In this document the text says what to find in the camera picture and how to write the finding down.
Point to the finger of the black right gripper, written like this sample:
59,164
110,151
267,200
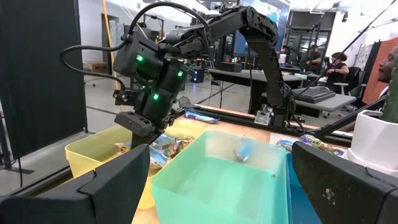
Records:
144,140

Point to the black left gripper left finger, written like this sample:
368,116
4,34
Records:
77,202

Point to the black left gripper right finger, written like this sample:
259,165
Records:
348,193

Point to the light blue granola bar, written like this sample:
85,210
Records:
284,144
161,143

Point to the silver brown granola bar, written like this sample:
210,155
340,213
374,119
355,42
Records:
124,147
182,144

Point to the bright blue granola bar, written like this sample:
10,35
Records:
202,117
244,151

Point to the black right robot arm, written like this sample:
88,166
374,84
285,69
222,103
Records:
264,46

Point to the blue plastic bin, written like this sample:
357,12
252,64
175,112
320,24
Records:
300,208

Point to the yellow translucent plastic bin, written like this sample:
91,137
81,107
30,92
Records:
93,149

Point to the black computer tower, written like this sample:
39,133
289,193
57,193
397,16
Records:
198,75

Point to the white hexagonal plant pot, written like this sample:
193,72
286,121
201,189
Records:
373,143

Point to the brown cardboard box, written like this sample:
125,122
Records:
94,67

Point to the green translucent plastic bin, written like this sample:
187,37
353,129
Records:
217,186

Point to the dark office desk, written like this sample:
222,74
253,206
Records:
236,74

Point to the grey keyboard desk tray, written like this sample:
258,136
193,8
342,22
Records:
339,101

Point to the black computer keyboard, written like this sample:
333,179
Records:
314,95

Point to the orange room divider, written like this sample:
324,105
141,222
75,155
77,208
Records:
373,81

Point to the black partition panel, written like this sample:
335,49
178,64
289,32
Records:
37,77

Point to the person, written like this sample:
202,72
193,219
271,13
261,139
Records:
388,67
339,70
314,56

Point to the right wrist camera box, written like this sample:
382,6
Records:
133,123

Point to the blue wall screen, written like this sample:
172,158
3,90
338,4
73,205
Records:
283,18

